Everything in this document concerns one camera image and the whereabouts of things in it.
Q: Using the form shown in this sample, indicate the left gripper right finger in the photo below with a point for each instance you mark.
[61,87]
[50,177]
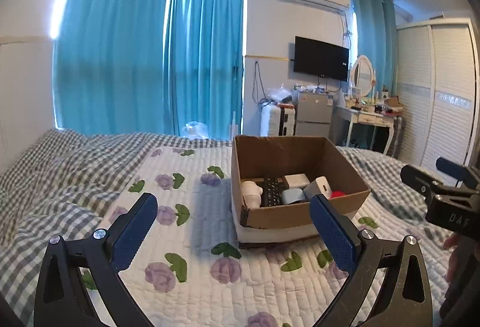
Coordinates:
[404,298]

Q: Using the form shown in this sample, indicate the white rectangular box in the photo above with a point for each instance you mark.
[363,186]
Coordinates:
[296,181]

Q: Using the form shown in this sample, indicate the person's right hand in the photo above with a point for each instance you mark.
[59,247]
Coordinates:
[452,242]

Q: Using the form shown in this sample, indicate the red round lid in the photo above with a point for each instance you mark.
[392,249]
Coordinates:
[337,193]

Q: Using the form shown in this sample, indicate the brown cardboard box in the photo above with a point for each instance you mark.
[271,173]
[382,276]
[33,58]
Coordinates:
[255,158]

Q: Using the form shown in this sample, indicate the white charger adapter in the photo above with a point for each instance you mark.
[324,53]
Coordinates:
[320,186]

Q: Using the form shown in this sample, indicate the black wall television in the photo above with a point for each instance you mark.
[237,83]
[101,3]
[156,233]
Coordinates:
[321,59]

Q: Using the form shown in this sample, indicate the light blue earbud case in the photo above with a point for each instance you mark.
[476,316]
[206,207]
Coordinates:
[292,196]

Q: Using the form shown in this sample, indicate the floral quilted bedspread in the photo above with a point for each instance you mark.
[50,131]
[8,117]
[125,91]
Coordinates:
[190,270]

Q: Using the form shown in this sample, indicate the black remote control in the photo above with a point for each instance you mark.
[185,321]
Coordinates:
[272,189]

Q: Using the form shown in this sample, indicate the small blue curtain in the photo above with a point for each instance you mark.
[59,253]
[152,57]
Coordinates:
[377,40]

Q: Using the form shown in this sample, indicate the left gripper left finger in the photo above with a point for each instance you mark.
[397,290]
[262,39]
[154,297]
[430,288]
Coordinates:
[62,298]

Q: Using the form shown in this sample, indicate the silver mini fridge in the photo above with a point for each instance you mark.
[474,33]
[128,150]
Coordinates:
[313,114]

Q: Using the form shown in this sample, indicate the large blue curtain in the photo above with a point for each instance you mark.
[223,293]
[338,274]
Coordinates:
[124,66]

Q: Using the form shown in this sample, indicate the oval vanity mirror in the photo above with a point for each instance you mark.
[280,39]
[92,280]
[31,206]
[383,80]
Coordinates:
[362,78]

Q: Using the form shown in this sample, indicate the white dressing table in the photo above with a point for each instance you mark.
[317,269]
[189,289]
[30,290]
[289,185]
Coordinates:
[355,117]

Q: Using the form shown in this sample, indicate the white suitcase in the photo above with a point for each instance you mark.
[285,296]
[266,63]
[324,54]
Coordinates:
[277,120]

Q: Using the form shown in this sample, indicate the white louvered wardrobe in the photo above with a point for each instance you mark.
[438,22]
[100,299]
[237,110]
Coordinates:
[438,86]

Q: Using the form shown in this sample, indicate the grey checked blanket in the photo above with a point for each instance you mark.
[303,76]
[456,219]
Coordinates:
[64,184]

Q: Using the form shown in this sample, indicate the white rounded gadget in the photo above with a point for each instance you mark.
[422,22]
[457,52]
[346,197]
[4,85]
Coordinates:
[251,194]

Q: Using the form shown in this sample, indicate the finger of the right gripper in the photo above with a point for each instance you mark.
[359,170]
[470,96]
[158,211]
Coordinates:
[467,175]
[422,182]

